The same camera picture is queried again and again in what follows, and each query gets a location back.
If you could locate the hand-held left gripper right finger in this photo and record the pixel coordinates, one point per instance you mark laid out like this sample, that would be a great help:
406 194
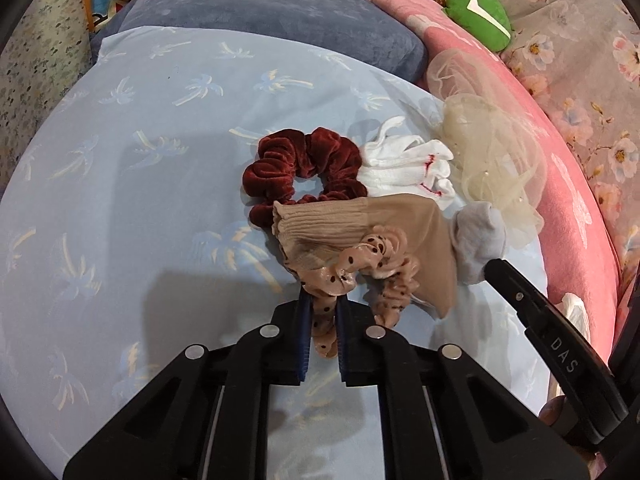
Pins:
342 345

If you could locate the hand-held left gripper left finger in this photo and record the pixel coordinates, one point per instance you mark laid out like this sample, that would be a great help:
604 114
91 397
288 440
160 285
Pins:
304 340

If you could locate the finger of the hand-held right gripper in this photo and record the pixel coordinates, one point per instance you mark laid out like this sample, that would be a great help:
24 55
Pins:
507 280

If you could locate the grey blue scrunchie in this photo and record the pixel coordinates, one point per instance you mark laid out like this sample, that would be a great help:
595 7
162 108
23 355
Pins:
475 240

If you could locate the tan dotted scrunchie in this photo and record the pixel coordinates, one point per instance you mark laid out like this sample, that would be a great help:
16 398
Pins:
345 270

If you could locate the cream organza scrunchie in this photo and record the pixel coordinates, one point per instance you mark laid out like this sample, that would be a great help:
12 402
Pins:
485 160

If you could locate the tan ribbed sock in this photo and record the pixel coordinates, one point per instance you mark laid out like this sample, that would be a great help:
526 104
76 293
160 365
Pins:
400 215

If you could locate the white sock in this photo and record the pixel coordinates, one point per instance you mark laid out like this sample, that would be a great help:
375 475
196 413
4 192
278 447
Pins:
395 170

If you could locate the dark red velvet scrunchie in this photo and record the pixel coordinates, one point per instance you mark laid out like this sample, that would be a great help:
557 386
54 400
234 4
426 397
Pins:
270 165

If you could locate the person's right hand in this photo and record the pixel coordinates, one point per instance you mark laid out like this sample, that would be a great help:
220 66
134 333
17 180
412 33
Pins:
552 411

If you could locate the pink blanket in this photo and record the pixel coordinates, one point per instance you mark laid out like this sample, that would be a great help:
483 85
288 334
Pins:
575 210

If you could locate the grey floral sheet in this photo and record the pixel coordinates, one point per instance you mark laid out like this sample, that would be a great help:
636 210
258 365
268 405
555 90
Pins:
575 60

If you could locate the light blue palm-print cloth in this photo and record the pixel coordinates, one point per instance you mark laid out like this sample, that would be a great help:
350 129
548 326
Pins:
125 185

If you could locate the green round cushion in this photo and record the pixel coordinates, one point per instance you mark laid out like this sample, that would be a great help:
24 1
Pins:
465 22

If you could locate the blue-grey cushion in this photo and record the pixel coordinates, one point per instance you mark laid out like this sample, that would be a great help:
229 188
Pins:
275 20

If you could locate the grey speckled cloth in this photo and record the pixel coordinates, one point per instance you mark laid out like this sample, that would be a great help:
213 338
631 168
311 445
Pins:
35 50

